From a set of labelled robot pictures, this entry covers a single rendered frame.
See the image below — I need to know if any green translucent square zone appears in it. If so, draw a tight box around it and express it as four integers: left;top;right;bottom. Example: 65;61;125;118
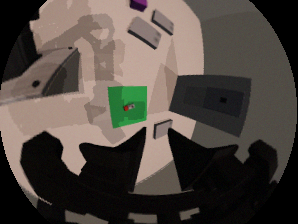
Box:
108;85;146;128

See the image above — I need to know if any small purple block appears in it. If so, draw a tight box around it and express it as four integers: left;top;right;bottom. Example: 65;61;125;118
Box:
129;0;148;12

